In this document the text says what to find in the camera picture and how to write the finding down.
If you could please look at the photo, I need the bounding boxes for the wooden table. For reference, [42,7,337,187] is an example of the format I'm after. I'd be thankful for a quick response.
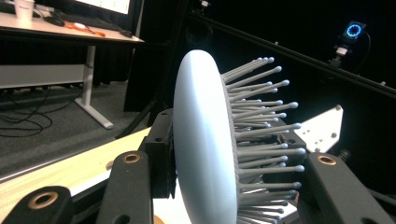
[0,126,154,219]

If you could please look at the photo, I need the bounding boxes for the black computer mouse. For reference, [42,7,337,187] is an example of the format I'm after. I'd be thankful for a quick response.
[42,15,66,28]

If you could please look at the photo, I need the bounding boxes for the black metal rail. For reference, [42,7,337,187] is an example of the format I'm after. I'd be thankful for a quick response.
[186,11,396,101]

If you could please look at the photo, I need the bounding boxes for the black metal stand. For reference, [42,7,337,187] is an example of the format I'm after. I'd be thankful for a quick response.
[114,98,158,140]

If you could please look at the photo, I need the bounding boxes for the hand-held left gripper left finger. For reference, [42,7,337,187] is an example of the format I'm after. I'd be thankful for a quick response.
[138,107,177,201]

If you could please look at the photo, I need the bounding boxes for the white paper cup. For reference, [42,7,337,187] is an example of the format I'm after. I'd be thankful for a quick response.
[13,0,35,22]

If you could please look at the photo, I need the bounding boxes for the desk with white legs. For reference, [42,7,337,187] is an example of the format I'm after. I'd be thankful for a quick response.
[0,11,146,131]

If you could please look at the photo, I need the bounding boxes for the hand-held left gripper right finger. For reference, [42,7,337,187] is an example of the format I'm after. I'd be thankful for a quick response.
[264,128,310,188]

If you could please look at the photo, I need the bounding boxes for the light blue hairbrush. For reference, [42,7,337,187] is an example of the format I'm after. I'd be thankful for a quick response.
[172,49,308,224]

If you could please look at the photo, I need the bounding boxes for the camera with blue ring light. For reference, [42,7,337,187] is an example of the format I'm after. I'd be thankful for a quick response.
[329,20,368,69]

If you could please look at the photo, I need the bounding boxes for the black floor cables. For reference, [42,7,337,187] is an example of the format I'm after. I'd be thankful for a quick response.
[0,86,86,138]

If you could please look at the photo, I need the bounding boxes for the computer monitor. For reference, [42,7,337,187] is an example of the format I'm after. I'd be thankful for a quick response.
[74,0,139,24]

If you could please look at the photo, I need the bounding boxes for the orange tool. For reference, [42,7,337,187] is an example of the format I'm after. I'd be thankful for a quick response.
[64,21,106,38]

